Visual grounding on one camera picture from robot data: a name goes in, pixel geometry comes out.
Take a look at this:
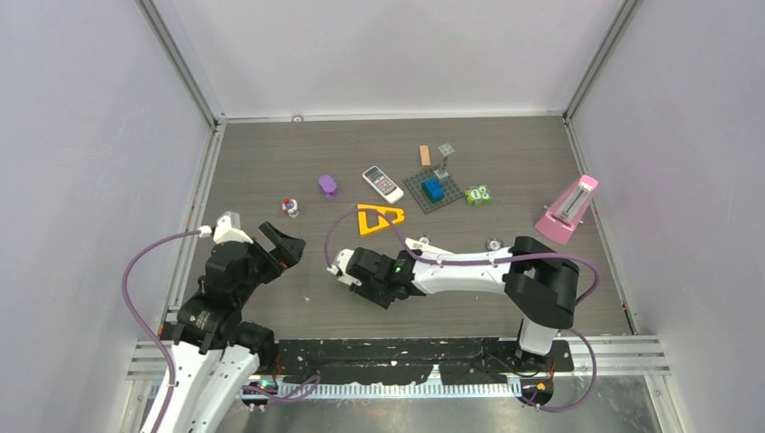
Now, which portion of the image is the white remote control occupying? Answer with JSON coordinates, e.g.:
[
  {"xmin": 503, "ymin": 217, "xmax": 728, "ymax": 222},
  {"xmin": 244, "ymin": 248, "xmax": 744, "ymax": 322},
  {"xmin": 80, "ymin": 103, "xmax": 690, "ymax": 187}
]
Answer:
[{"xmin": 362, "ymin": 165, "xmax": 404, "ymax": 205}]

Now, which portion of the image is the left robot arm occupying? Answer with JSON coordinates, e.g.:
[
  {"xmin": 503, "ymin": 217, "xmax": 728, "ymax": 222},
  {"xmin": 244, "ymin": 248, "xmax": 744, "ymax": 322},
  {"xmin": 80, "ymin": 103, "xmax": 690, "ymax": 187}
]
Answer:
[{"xmin": 141, "ymin": 213, "xmax": 306, "ymax": 432}]

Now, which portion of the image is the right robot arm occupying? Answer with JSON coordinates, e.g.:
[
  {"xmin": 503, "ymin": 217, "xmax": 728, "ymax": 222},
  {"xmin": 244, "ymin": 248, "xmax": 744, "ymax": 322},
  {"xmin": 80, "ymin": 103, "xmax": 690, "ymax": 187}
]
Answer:
[{"xmin": 327, "ymin": 236, "xmax": 580, "ymax": 371}]

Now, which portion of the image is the small clown figurine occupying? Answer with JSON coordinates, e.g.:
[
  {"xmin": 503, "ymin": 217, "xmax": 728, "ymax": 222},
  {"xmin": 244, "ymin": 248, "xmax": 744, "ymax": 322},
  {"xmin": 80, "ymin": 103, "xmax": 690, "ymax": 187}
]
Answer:
[{"xmin": 281, "ymin": 198, "xmax": 300, "ymax": 218}]

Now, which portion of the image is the purple spool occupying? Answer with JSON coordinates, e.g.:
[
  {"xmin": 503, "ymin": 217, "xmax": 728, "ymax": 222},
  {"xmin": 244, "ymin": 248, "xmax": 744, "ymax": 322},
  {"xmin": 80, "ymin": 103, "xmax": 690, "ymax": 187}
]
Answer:
[{"xmin": 318, "ymin": 175, "xmax": 338, "ymax": 198}]

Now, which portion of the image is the grey lego baseplate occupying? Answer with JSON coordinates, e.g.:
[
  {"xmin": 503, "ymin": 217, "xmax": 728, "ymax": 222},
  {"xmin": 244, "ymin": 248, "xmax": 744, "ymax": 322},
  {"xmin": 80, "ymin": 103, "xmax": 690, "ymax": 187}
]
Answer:
[{"xmin": 404, "ymin": 165, "xmax": 464, "ymax": 214}]

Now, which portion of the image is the blue lego brick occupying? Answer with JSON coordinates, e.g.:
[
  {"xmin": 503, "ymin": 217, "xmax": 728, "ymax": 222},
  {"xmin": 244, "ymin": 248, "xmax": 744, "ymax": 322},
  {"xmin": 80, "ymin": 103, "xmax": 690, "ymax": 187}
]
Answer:
[{"xmin": 421, "ymin": 178, "xmax": 445, "ymax": 203}]

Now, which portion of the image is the poker chip right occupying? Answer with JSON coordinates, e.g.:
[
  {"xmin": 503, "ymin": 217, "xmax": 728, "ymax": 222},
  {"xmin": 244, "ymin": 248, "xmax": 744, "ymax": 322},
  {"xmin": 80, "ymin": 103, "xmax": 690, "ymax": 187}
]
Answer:
[{"xmin": 485, "ymin": 238, "xmax": 504, "ymax": 252}]

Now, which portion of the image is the green monster toy cube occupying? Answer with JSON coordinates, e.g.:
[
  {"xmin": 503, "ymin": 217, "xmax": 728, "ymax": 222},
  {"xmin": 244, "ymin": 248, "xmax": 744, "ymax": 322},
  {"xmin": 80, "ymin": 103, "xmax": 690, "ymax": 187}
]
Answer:
[{"xmin": 465, "ymin": 185, "xmax": 493, "ymax": 206}]

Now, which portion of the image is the small wooden block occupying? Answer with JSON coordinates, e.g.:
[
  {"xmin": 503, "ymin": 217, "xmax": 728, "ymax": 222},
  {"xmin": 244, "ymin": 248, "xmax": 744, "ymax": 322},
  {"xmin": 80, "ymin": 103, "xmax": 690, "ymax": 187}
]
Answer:
[{"xmin": 419, "ymin": 145, "xmax": 431, "ymax": 168}]

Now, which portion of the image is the pink metronome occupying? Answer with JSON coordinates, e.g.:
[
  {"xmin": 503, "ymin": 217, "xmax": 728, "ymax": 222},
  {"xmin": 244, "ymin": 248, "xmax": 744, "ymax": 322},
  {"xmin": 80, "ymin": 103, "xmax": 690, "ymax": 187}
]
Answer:
[{"xmin": 534, "ymin": 175, "xmax": 599, "ymax": 244}]

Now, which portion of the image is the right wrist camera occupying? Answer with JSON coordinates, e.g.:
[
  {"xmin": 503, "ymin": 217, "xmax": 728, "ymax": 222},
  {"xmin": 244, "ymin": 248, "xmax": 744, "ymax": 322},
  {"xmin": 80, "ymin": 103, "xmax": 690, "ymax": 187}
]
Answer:
[{"xmin": 327, "ymin": 249, "xmax": 359, "ymax": 286}]

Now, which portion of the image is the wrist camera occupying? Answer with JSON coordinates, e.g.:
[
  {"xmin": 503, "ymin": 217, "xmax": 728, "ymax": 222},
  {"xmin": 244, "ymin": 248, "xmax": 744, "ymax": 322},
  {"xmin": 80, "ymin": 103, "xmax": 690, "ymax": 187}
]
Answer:
[
  {"xmin": 212, "ymin": 211, "xmax": 253, "ymax": 244},
  {"xmin": 327, "ymin": 249, "xmax": 359, "ymax": 286}
]

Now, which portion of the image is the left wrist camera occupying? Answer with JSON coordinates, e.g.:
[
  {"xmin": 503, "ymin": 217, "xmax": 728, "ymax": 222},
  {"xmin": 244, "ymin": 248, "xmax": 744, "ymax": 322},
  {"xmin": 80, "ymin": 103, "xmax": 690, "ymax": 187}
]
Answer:
[{"xmin": 212, "ymin": 211, "xmax": 253, "ymax": 244}]

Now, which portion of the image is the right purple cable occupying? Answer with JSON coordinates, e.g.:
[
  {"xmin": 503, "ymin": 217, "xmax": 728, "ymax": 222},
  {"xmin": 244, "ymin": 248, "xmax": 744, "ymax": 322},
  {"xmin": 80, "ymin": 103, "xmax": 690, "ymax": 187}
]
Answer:
[{"xmin": 323, "ymin": 207, "xmax": 601, "ymax": 415}]

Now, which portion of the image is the purple cable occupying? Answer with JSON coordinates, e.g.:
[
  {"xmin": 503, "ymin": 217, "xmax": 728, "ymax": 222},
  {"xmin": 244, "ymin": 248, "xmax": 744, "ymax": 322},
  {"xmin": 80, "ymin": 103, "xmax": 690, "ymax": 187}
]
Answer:
[
  {"xmin": 122, "ymin": 226, "xmax": 213, "ymax": 433},
  {"xmin": 323, "ymin": 207, "xmax": 601, "ymax": 415}
]

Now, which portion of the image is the yellow triangular frame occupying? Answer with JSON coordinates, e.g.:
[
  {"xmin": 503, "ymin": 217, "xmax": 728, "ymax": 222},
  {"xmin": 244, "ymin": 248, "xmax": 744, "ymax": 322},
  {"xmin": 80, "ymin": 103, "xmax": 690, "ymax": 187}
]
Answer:
[{"xmin": 356, "ymin": 204, "xmax": 405, "ymax": 237}]

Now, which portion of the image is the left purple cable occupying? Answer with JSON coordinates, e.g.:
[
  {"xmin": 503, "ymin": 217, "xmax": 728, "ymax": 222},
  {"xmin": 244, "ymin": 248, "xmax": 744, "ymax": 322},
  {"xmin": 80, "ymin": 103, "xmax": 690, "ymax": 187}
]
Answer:
[{"xmin": 122, "ymin": 226, "xmax": 213, "ymax": 433}]

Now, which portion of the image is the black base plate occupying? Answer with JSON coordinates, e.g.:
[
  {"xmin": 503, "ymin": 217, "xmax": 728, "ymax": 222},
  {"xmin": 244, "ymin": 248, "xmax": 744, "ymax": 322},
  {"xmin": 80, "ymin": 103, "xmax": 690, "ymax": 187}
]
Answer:
[{"xmin": 278, "ymin": 337, "xmax": 574, "ymax": 385}]

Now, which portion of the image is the grey lego post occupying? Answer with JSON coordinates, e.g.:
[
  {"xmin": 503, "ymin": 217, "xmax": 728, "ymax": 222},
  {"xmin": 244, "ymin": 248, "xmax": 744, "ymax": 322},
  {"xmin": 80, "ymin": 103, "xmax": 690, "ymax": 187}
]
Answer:
[{"xmin": 434, "ymin": 143, "xmax": 455, "ymax": 180}]

